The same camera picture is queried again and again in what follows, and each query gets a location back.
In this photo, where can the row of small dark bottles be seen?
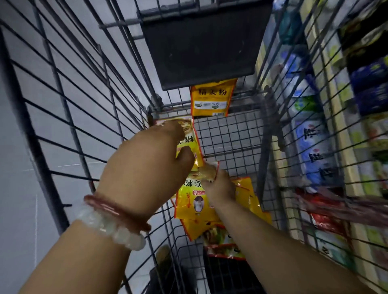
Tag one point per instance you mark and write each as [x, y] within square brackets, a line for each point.
[370, 79]

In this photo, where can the row of blue packets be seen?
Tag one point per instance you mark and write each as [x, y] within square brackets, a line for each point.
[315, 151]

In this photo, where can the black trousers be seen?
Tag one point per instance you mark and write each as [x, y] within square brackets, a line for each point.
[230, 278]

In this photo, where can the rows of assorted seasoning packets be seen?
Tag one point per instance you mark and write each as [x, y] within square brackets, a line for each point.
[327, 221]

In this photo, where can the person's right forearm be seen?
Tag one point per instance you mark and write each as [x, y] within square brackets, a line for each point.
[285, 254]

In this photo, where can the person's right hand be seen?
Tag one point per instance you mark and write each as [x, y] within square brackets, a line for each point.
[219, 189]

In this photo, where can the wooden store shelving with goods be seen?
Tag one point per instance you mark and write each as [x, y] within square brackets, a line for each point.
[347, 151]

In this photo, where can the brown shoe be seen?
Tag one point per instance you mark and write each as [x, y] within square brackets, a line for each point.
[163, 255]

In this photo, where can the black plastic cart flap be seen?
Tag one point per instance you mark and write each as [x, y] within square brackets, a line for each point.
[206, 42]

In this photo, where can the person's left hand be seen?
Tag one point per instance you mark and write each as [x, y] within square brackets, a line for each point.
[142, 169]

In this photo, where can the pile of seasoning packets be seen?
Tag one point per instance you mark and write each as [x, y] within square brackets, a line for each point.
[193, 206]

